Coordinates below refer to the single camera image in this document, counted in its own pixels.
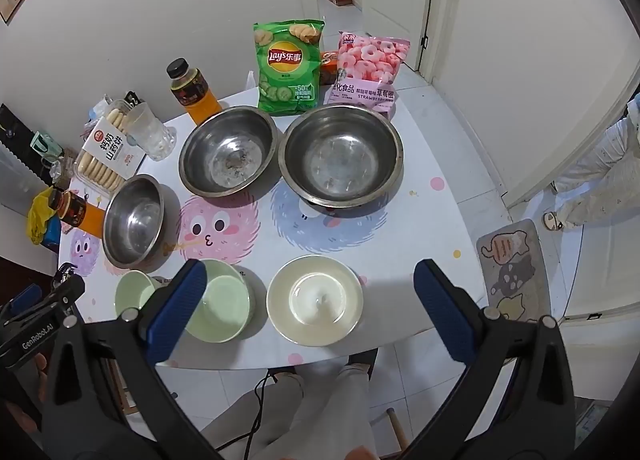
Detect medium steel bowl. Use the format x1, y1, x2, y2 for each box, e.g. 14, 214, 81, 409
178, 105, 279, 198

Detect small steel bowl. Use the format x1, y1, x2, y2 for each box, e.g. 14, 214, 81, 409
102, 174, 168, 270

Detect large steel bowl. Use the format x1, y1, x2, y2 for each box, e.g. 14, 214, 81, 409
277, 104, 405, 217

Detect blue item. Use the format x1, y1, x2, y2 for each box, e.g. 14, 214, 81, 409
40, 227, 63, 253

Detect biscuit package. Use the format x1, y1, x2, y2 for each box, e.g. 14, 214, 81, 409
74, 99, 148, 193

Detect yellow cloth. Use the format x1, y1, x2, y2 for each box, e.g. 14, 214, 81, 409
26, 187, 63, 246

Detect black cable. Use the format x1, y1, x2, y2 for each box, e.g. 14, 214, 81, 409
220, 370, 281, 460

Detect cat print floor mat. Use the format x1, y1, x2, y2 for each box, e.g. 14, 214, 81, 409
475, 219, 553, 323

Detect small orange box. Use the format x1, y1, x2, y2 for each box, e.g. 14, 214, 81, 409
320, 51, 343, 86

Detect clear plastic cup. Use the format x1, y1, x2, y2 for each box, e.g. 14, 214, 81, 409
127, 101, 177, 161

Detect green cup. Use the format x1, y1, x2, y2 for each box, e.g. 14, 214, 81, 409
30, 130, 63, 166

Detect wooden stool leg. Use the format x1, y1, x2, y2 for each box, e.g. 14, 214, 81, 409
387, 407, 406, 448

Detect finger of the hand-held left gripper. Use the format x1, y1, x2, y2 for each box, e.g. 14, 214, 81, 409
0, 287, 46, 318

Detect pink snack bag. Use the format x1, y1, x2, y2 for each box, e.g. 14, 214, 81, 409
324, 32, 411, 120

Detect person's left hand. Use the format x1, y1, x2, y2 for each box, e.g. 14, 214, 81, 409
0, 354, 52, 441

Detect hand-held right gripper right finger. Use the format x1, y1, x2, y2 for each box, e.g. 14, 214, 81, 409
400, 259, 576, 460

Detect orange drink bottle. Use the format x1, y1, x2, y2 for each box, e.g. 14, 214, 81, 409
47, 187, 108, 236
166, 58, 223, 127

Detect person's legs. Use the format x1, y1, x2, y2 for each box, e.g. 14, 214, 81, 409
200, 362, 381, 460

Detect large green bowl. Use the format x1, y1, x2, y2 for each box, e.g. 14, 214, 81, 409
185, 259, 251, 343

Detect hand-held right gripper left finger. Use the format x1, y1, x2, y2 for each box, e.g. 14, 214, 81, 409
42, 259, 221, 460

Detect small green bowl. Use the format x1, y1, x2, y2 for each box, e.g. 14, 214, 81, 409
114, 270, 168, 318

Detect cream bowl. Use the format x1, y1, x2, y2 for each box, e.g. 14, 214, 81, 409
266, 255, 364, 347

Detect green chip bag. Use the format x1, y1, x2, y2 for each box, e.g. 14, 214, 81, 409
252, 19, 325, 116

